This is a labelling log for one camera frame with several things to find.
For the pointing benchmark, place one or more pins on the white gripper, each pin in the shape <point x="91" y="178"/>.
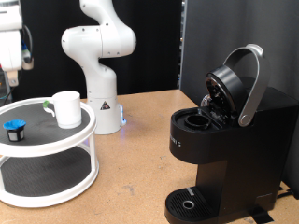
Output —
<point x="11" y="51"/>

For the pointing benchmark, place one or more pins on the blue-lid reusable coffee pod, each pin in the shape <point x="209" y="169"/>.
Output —
<point x="14" y="125"/>

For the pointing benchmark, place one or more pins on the white mug with green tape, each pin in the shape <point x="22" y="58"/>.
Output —
<point x="68" y="109"/>

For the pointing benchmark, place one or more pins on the black Keurig coffee machine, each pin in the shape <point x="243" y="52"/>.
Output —
<point x="236" y="155"/>

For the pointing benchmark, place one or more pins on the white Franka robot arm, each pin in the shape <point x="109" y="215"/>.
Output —
<point x="99" y="87"/>

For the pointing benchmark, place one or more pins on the white two-tier turntable shelf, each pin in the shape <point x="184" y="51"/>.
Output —
<point x="40" y="146"/>

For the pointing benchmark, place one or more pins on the black backdrop curtain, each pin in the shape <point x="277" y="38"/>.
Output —
<point x="155" y="62"/>

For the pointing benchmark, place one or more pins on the dark grey partition panel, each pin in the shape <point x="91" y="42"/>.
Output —
<point x="218" y="28"/>

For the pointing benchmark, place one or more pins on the black tape strip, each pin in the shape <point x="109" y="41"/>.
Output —
<point x="261" y="215"/>

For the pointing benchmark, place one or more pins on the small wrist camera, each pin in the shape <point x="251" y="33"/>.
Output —
<point x="28" y="63"/>

